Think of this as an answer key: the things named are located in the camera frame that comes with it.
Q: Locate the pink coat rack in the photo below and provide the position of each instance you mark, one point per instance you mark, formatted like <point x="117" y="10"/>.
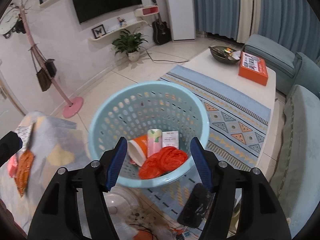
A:
<point x="72" y="108"/>

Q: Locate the panda wall clock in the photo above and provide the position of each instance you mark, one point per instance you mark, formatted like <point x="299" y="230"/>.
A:
<point x="6" y="22"/>

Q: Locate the dark bowl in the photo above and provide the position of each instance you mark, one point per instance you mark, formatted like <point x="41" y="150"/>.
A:
<point x="221" y="56"/>

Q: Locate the black wall television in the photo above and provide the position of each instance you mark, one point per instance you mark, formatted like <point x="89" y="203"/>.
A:
<point x="105" y="0"/>

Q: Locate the orange cardboard box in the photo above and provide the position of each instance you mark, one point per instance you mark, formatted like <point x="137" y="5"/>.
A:
<point x="252" y="68"/>

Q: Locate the white low wall shelf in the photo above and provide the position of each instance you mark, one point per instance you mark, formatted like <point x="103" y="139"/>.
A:
<point x="117" y="32"/>

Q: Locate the black hanging bag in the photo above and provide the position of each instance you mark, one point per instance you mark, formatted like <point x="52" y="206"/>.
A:
<point x="51" y="67"/>

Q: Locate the light blue plastic basket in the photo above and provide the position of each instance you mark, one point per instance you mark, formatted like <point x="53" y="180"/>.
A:
<point x="150" y="90"/>

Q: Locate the white patterned wrapper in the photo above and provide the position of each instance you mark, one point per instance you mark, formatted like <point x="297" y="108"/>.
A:
<point x="23" y="135"/>

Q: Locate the orange plastic bag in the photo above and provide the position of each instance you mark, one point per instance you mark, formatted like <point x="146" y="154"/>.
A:
<point x="162" y="162"/>

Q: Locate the white box blue print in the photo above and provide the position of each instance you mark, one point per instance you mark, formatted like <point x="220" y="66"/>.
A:
<point x="170" y="138"/>

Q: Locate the orange paper cup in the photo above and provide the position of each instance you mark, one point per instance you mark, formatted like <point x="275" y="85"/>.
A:
<point x="140" y="145"/>

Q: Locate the red white wall box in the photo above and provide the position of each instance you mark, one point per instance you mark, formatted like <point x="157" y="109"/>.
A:
<point x="147" y="11"/>

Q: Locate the pink packet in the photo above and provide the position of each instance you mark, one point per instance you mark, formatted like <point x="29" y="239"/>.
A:
<point x="12" y="168"/>

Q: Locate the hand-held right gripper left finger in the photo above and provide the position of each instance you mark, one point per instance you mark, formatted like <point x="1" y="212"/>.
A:
<point x="117" y="162"/>

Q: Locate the teal sofa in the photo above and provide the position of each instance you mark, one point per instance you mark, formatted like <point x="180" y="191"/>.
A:
<point x="300" y="142"/>

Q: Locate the dark hanging cloth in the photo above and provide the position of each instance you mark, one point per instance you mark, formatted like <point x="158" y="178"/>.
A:
<point x="20" y="26"/>

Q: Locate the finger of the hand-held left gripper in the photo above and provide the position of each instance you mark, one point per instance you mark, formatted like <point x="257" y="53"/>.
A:
<point x="10" y="145"/>

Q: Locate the potted green plant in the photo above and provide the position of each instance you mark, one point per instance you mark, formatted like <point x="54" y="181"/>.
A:
<point x="128" y="42"/>

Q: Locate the blue patterned rug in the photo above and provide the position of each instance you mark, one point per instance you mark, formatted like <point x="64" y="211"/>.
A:
<point x="225" y="100"/>

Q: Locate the black acoustic guitar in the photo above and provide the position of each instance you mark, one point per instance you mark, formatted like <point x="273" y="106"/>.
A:
<point x="161" y="31"/>

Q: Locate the white bottle pink label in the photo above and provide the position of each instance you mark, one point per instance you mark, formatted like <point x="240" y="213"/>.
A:
<point x="153" y="142"/>

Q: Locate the small shelf figurines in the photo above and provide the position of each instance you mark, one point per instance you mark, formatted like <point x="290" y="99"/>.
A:
<point x="121" y="22"/>

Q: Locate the orange packet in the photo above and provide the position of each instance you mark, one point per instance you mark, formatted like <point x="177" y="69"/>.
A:
<point x="23" y="172"/>

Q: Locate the framed butterfly picture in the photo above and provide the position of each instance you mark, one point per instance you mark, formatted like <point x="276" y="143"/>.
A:
<point x="98" y="31"/>

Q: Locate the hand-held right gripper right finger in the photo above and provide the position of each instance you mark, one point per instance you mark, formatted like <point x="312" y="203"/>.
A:
<point x="201" y="165"/>

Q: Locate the brown hanging bag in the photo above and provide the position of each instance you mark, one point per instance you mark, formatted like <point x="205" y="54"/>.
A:
<point x="44" y="80"/>

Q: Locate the white coffee table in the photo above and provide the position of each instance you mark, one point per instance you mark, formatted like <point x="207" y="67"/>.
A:
<point x="217" y="75"/>

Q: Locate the blue beige curtain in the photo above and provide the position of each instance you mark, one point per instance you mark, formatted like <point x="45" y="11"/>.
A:
<point x="275" y="12"/>

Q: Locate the black smartphone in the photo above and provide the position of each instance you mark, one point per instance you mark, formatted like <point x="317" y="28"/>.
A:
<point x="193" y="207"/>

